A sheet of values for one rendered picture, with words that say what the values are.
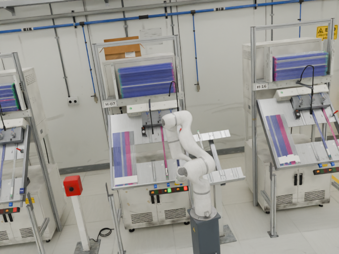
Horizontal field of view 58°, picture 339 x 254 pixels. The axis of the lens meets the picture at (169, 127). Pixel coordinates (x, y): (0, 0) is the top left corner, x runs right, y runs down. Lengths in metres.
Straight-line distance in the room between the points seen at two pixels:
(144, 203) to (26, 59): 2.59
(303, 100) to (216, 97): 1.66
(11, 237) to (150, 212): 1.41
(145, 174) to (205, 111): 2.09
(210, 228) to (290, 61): 1.71
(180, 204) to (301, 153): 1.25
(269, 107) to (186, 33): 1.77
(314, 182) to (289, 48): 1.38
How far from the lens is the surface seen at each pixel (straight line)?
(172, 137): 2.30
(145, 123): 2.81
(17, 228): 3.52
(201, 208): 2.19
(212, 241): 2.34
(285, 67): 3.10
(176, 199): 3.14
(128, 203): 3.14
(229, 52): 4.47
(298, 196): 3.49
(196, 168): 2.01
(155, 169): 2.71
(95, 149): 4.72
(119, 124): 2.90
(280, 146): 2.93
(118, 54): 3.17
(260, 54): 3.20
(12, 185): 3.01
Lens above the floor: 2.00
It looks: 19 degrees down
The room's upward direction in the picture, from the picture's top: 6 degrees counter-clockwise
